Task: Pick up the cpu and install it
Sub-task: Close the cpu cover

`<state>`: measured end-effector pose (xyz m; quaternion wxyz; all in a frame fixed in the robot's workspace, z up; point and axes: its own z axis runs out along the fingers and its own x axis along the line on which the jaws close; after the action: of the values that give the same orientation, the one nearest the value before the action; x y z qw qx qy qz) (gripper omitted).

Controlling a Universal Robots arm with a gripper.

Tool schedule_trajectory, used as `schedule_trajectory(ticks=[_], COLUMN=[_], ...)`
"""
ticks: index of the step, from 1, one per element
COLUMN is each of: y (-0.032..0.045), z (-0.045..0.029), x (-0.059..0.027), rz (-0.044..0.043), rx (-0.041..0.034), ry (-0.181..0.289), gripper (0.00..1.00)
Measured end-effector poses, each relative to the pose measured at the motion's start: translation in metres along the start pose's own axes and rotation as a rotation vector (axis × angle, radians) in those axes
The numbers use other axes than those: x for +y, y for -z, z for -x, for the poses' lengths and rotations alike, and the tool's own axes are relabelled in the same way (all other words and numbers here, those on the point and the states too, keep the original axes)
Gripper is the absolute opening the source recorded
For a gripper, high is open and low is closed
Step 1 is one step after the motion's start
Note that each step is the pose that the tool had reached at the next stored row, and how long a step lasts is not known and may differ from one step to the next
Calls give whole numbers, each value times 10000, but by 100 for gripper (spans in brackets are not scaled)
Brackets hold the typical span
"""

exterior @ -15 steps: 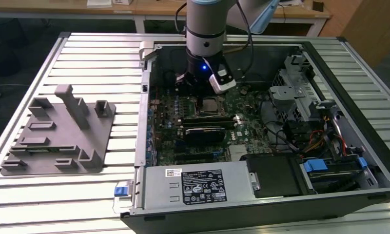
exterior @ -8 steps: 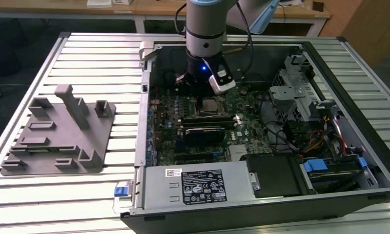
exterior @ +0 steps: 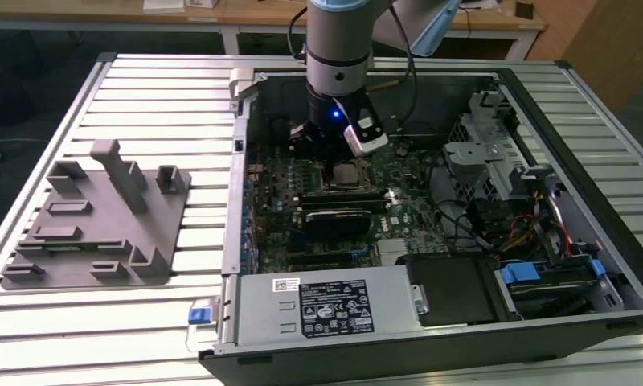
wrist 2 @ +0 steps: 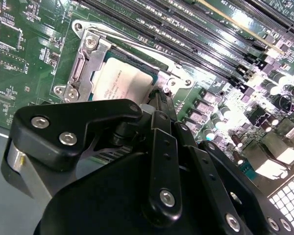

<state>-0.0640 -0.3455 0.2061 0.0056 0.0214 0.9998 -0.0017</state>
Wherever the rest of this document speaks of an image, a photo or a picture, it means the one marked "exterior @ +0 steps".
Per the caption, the silver CPU chip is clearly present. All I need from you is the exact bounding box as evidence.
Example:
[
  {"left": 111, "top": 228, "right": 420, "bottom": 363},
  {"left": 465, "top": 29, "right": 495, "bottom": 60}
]
[{"left": 332, "top": 163, "right": 361, "bottom": 186}]

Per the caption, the CPU socket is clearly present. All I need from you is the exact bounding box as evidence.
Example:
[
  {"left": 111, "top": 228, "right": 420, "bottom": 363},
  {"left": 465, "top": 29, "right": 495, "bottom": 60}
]
[{"left": 316, "top": 158, "right": 380, "bottom": 193}]

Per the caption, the grey case latch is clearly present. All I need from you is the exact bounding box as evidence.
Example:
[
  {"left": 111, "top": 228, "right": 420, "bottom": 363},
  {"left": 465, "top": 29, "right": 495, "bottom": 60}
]
[{"left": 228, "top": 67, "right": 263, "bottom": 101}]

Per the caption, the black RAM slot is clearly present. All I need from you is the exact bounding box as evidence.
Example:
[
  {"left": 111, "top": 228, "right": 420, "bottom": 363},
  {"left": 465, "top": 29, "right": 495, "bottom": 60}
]
[
  {"left": 300, "top": 200, "right": 391, "bottom": 209},
  {"left": 300, "top": 205, "right": 388, "bottom": 213},
  {"left": 299, "top": 196, "right": 392, "bottom": 204},
  {"left": 299, "top": 191, "right": 392, "bottom": 199}
]

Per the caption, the black graphics card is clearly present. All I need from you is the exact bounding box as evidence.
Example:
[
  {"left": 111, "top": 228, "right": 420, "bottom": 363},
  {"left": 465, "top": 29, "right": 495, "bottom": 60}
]
[{"left": 301, "top": 207, "right": 377, "bottom": 244}]

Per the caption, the green motherboard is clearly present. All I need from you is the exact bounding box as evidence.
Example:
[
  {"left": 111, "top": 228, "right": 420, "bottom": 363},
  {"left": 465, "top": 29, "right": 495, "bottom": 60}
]
[{"left": 245, "top": 134, "right": 499, "bottom": 274}]

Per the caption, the silver metal drive cage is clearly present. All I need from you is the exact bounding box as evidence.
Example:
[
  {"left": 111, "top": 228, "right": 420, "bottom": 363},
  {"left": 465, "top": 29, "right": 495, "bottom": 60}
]
[{"left": 440, "top": 88, "right": 541, "bottom": 204}]

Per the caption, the black expansion slot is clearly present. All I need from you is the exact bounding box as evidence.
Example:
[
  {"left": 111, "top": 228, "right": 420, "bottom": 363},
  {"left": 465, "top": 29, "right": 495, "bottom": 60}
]
[{"left": 288, "top": 251, "right": 381, "bottom": 269}]

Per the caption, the silver chipset heatsink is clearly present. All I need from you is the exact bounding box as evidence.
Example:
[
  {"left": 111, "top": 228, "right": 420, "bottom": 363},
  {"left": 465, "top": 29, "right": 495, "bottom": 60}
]
[{"left": 377, "top": 239, "right": 413, "bottom": 267}]

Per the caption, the grey parts rack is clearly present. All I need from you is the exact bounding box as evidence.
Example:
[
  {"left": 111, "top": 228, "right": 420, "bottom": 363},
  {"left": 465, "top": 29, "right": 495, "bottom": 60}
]
[{"left": 0, "top": 138, "right": 195, "bottom": 291}]

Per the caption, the silver power supply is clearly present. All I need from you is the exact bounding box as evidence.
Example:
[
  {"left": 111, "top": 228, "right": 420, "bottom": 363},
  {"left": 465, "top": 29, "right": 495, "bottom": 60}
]
[{"left": 223, "top": 268, "right": 429, "bottom": 347}]

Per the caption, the black plastic shroud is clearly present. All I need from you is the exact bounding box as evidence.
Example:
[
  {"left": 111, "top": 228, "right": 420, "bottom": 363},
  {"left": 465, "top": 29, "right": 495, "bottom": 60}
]
[{"left": 395, "top": 252, "right": 523, "bottom": 327}]

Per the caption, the wooden desk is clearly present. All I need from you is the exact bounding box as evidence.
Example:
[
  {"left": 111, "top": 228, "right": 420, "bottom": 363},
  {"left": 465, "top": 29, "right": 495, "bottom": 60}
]
[{"left": 0, "top": 0, "right": 549, "bottom": 55}]

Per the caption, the hard disk in blue carrier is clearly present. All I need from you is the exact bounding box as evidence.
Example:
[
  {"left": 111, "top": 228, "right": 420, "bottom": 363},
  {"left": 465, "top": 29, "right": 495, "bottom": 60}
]
[{"left": 493, "top": 258, "right": 608, "bottom": 319}]

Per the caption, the blue release latch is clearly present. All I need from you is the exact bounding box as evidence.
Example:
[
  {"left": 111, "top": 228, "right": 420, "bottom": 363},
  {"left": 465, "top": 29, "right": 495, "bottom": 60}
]
[{"left": 188, "top": 306, "right": 216, "bottom": 325}]

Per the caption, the wooden cabinet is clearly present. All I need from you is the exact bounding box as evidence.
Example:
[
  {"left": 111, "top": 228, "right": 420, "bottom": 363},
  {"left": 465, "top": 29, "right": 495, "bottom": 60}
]
[{"left": 525, "top": 0, "right": 643, "bottom": 116}]

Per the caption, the black PC case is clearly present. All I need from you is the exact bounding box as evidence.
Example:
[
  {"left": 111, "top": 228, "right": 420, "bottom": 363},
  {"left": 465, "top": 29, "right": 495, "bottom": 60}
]
[{"left": 197, "top": 66, "right": 643, "bottom": 386}]

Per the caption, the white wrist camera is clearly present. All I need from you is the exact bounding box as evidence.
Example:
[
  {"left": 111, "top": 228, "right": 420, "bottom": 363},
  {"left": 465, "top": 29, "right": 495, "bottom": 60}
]
[{"left": 343, "top": 105, "right": 391, "bottom": 158}]

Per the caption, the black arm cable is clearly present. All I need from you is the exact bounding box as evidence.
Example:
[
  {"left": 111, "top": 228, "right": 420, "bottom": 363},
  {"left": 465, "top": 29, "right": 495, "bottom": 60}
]
[
  {"left": 287, "top": 4, "right": 311, "bottom": 65},
  {"left": 387, "top": 0, "right": 421, "bottom": 136}
]

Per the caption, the black case cable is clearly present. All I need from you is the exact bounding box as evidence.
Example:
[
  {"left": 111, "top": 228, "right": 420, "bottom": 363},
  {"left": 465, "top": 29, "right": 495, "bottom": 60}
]
[{"left": 437, "top": 199, "right": 495, "bottom": 254}]

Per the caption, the yellow wire bundle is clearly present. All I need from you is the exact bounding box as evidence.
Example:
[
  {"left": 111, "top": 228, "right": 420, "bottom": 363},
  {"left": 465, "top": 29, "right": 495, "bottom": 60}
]
[{"left": 504, "top": 235, "right": 536, "bottom": 253}]

